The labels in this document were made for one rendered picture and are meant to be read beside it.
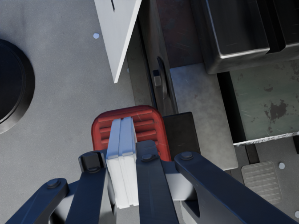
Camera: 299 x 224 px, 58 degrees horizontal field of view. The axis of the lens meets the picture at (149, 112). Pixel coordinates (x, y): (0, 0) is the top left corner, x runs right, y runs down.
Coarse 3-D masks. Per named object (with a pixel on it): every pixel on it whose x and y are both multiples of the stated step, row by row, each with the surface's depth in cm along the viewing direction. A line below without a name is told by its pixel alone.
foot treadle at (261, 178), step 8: (248, 152) 82; (256, 152) 82; (248, 160) 82; (256, 160) 81; (248, 168) 80; (256, 168) 80; (264, 168) 80; (272, 168) 80; (248, 176) 80; (256, 176) 79; (264, 176) 80; (272, 176) 80; (248, 184) 79; (256, 184) 79; (264, 184) 79; (272, 184) 79; (256, 192) 79; (264, 192) 79; (272, 192) 79; (280, 192) 79; (272, 200) 78; (280, 200) 78
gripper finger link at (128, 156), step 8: (128, 120) 19; (128, 128) 17; (128, 136) 16; (128, 144) 14; (128, 152) 13; (136, 152) 15; (128, 160) 13; (128, 168) 13; (128, 176) 14; (136, 176) 14; (128, 184) 14; (136, 184) 14; (136, 192) 14; (136, 200) 14
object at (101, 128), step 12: (132, 108) 22; (144, 108) 22; (96, 120) 22; (108, 120) 22; (144, 120) 22; (156, 120) 22; (96, 132) 22; (108, 132) 22; (144, 132) 21; (156, 132) 22; (96, 144) 21; (156, 144) 21; (168, 156) 21
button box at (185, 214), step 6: (138, 18) 80; (138, 24) 79; (144, 48) 76; (144, 54) 76; (150, 78) 73; (150, 84) 73; (156, 102) 71; (156, 108) 70; (180, 204) 45; (186, 216) 39; (186, 222) 40; (192, 222) 34
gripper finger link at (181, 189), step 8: (136, 144) 16; (144, 144) 16; (152, 144) 16; (144, 152) 15; (152, 152) 15; (168, 168) 13; (168, 176) 12; (176, 176) 12; (168, 184) 12; (176, 184) 12; (184, 184) 12; (176, 192) 12; (184, 192) 12; (192, 192) 12
